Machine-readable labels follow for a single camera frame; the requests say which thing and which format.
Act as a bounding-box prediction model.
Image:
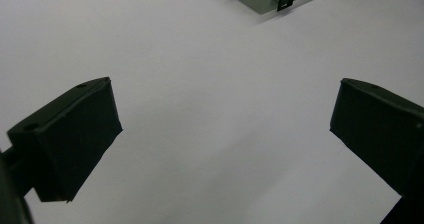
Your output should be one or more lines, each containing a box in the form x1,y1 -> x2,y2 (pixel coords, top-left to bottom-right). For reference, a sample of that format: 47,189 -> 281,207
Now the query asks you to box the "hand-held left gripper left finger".
6,76 -> 124,204

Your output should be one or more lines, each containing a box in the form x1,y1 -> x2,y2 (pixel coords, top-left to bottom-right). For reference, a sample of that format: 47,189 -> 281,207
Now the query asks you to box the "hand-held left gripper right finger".
329,77 -> 424,202

